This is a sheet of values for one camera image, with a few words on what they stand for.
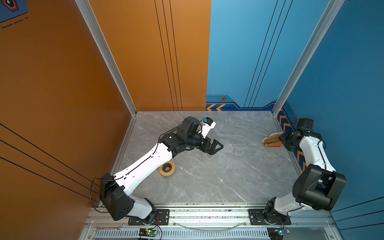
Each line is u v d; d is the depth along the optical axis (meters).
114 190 0.39
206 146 0.61
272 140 0.96
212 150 0.61
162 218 0.74
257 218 0.72
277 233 0.71
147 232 0.71
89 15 0.72
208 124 0.63
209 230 0.71
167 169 0.90
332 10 0.70
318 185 0.42
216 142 0.61
